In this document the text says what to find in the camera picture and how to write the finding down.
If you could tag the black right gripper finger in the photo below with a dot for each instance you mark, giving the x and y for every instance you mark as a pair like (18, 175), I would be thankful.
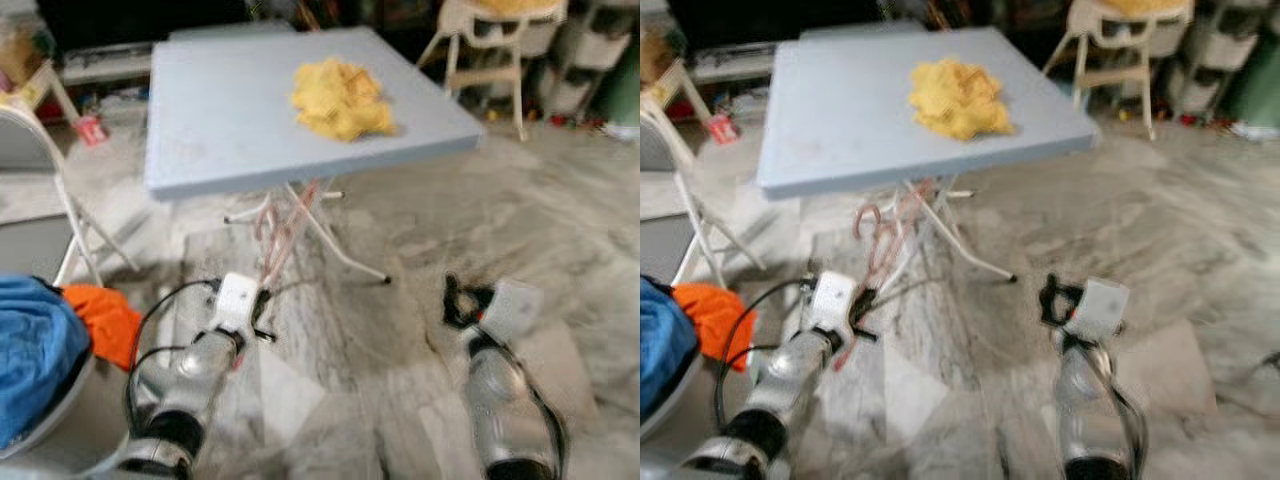
(455, 300)
(1050, 300)

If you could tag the yellow printed shirt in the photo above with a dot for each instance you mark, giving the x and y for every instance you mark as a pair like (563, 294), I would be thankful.
(958, 100)
(340, 100)

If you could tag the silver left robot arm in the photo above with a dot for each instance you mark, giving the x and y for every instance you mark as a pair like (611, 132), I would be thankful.
(180, 380)
(790, 380)

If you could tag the blue cloth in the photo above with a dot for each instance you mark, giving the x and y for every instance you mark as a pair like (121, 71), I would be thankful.
(35, 350)
(665, 350)

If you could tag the small red box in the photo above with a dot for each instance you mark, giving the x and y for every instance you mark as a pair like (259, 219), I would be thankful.
(91, 130)
(723, 129)

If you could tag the white folding chair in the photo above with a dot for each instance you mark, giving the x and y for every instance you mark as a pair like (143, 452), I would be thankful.
(30, 140)
(655, 150)

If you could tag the green plastic laundry bin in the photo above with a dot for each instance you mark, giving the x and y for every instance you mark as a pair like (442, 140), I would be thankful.
(1258, 90)
(628, 85)

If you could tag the yellow fabric pile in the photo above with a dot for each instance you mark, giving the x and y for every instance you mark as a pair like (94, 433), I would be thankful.
(515, 7)
(1140, 7)

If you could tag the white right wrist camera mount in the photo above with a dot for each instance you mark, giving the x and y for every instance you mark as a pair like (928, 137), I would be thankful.
(1100, 310)
(512, 310)

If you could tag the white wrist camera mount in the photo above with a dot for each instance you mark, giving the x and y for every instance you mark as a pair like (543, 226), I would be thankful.
(512, 310)
(1100, 310)
(833, 303)
(237, 303)

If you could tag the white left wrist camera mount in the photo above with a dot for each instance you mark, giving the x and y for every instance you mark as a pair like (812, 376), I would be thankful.
(237, 303)
(833, 303)

